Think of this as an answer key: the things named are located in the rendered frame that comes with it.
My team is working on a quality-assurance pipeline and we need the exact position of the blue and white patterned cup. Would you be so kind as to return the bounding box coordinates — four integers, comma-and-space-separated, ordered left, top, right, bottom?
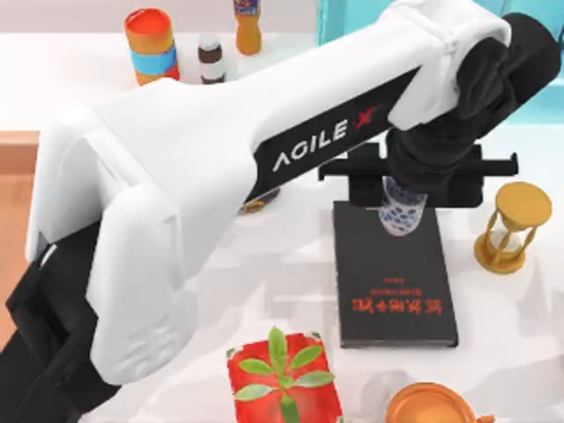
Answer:
379, 175, 427, 238

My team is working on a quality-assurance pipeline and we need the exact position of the golden hourglass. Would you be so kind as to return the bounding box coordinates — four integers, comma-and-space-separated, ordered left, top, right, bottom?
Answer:
473, 181, 553, 276

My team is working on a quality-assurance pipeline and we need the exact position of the black book with red lettering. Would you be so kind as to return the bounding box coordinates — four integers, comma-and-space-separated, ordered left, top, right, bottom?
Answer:
331, 200, 460, 350

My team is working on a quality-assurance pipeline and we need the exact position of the small brown and orange object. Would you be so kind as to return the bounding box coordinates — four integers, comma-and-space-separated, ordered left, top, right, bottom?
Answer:
237, 187, 282, 218

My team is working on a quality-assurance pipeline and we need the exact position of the light blue rack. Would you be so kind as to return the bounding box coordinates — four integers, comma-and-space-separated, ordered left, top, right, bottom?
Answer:
316, 0, 564, 130

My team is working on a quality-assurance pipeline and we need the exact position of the copper orange cup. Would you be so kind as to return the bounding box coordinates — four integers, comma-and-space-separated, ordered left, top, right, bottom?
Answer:
384, 382, 486, 423

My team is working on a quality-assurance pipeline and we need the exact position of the red pot with green plant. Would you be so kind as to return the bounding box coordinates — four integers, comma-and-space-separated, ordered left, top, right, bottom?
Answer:
225, 325, 345, 423

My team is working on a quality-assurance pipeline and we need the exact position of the orange bottle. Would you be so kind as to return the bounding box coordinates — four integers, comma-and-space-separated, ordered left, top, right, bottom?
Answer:
233, 0, 263, 56

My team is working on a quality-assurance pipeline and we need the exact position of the brown bottle with white label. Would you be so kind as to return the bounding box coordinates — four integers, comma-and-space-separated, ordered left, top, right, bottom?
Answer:
197, 33, 228, 85

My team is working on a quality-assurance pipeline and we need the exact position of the orange can with blue band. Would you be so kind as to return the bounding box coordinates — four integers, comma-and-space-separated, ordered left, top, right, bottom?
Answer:
123, 9, 182, 87

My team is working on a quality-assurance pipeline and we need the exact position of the salmon-coloured shallow box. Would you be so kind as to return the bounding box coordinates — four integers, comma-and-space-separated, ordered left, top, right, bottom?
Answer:
0, 130, 41, 283

